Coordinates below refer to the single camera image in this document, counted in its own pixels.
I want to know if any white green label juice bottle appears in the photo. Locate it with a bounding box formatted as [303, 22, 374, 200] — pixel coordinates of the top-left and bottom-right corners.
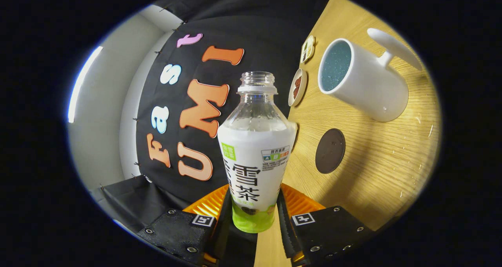
[217, 71, 297, 234]

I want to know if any dark brown round coaster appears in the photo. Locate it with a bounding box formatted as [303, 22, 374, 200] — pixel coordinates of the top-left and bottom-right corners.
[315, 128, 346, 174]

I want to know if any ceiling light panel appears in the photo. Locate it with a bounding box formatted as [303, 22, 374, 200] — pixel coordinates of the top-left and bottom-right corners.
[67, 45, 104, 124]

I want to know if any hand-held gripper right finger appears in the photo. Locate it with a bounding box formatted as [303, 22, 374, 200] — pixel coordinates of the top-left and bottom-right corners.
[276, 183, 377, 267]

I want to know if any small white snack tray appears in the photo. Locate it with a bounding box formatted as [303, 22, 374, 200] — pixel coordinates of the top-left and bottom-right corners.
[300, 35, 316, 64]

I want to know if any black backdrop cloth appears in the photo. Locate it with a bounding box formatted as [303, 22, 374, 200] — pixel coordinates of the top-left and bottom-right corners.
[94, 0, 334, 265]

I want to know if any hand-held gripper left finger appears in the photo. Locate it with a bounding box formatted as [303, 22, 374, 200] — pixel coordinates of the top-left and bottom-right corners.
[137, 184, 236, 267]

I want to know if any small plate with red food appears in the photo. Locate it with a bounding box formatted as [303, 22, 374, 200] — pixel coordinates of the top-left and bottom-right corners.
[288, 68, 308, 107]

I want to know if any white cup with blue inside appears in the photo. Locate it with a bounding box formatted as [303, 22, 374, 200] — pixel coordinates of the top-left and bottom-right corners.
[318, 28, 424, 122]

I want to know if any wooden table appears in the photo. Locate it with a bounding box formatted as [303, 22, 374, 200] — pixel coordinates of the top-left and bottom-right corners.
[253, 0, 443, 267]

